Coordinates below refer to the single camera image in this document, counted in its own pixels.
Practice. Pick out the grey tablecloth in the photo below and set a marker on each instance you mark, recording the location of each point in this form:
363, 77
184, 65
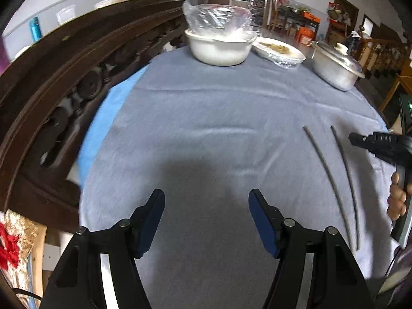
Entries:
209, 119

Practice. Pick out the clear plastic cup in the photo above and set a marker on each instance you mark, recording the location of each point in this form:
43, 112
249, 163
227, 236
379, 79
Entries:
66, 14

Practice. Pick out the teal bottle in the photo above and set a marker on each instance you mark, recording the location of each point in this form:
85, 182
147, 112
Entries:
36, 30

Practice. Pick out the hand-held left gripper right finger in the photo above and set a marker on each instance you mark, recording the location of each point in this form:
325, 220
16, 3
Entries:
262, 225

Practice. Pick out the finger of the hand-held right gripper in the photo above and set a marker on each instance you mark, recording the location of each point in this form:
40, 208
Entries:
370, 141

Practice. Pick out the wooden side table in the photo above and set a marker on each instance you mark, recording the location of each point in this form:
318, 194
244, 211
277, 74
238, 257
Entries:
296, 16

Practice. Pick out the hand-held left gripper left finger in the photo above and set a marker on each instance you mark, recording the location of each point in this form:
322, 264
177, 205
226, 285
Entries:
149, 225

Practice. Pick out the gold patterned cloth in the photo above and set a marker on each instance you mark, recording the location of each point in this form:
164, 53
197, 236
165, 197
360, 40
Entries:
16, 247

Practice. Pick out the carved wooden bench back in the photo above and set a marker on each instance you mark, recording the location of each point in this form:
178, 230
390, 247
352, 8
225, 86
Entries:
48, 87

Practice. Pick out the wooden stair railing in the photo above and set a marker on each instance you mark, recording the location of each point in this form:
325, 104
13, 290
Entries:
379, 54

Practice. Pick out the orange box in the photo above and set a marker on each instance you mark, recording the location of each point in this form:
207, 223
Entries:
307, 35

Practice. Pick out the steel pot with lid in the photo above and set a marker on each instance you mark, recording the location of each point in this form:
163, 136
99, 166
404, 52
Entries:
338, 58

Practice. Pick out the person's right hand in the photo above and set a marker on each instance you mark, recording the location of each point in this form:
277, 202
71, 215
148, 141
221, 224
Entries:
397, 202

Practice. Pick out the plastic-wrapped food plate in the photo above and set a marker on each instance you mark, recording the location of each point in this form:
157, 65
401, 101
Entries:
278, 53

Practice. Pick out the blue cloth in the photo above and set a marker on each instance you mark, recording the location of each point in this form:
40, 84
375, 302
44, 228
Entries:
106, 116

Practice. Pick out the dark chopstick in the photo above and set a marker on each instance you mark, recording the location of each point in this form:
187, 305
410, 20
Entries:
349, 173
328, 170

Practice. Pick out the metal pot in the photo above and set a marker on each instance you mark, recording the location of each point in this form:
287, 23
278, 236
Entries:
331, 75

